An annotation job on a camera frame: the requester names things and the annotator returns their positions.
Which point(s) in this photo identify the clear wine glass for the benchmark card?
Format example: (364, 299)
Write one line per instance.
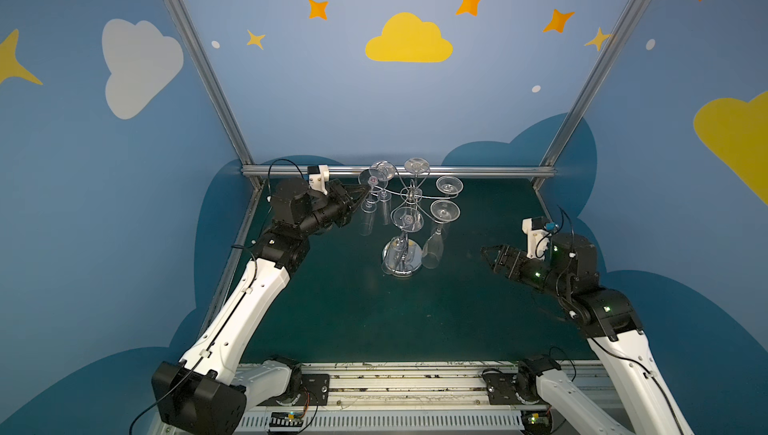
(449, 186)
(444, 212)

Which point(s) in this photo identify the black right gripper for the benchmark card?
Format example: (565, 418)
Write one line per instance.
(513, 261)

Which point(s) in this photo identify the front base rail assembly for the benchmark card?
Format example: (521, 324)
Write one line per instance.
(403, 397)

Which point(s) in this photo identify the clear wine glass near right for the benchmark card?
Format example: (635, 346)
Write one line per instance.
(444, 212)

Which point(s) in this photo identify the clear flute glass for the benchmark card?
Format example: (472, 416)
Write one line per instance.
(417, 168)
(369, 205)
(385, 171)
(402, 256)

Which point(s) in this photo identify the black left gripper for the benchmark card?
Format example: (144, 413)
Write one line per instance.
(345, 199)

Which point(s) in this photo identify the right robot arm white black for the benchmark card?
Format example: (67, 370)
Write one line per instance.
(565, 267)

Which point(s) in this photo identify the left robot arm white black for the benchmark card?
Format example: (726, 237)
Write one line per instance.
(240, 309)

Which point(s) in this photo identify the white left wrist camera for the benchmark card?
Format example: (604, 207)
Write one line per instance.
(318, 178)

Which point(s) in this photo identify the aluminium right corner post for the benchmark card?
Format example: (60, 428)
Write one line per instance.
(622, 31)

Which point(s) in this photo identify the clear wine glass far right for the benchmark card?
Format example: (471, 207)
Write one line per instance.
(449, 186)

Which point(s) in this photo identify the chrome wine glass rack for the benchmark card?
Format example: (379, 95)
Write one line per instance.
(397, 187)

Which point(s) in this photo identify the aluminium left corner post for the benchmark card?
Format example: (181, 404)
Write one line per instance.
(191, 40)

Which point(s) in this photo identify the aluminium corner post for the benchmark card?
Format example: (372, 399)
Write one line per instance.
(191, 40)
(622, 31)

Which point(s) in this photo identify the aluminium left floor rail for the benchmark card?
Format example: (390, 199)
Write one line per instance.
(230, 269)

